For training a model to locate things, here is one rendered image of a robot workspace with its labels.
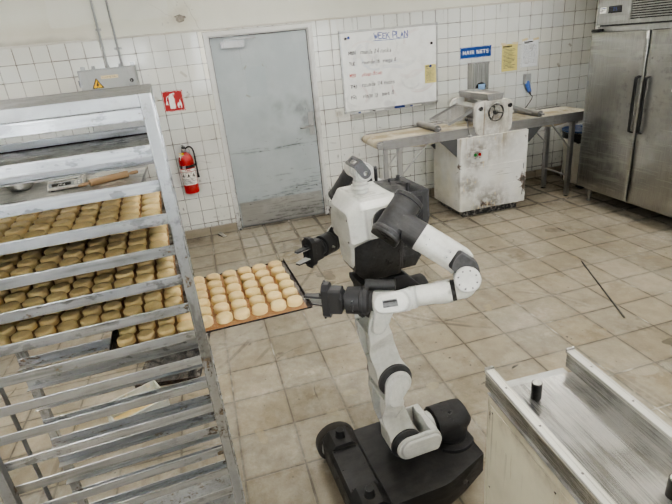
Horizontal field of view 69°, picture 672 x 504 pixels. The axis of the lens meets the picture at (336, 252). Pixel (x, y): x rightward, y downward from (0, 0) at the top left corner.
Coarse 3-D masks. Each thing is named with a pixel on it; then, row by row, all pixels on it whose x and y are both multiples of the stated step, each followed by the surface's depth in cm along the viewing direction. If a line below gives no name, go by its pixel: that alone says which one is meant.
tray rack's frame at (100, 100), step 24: (48, 96) 142; (72, 96) 130; (96, 96) 121; (120, 96) 114; (0, 120) 108; (24, 120) 109; (0, 456) 137; (0, 480) 137; (216, 480) 219; (240, 480) 218
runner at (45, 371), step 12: (168, 336) 142; (180, 336) 143; (192, 336) 144; (120, 348) 138; (132, 348) 139; (144, 348) 140; (156, 348) 142; (72, 360) 135; (84, 360) 136; (96, 360) 137; (108, 360) 138; (24, 372) 131; (36, 372) 133; (48, 372) 134; (60, 372) 135; (0, 384) 130; (12, 384) 132
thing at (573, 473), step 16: (496, 384) 149; (512, 400) 141; (512, 416) 142; (528, 416) 135; (528, 432) 135; (544, 432) 129; (544, 448) 128; (560, 448) 124; (560, 464) 122; (576, 464) 119; (576, 480) 117; (592, 480) 114; (592, 496) 112; (608, 496) 110
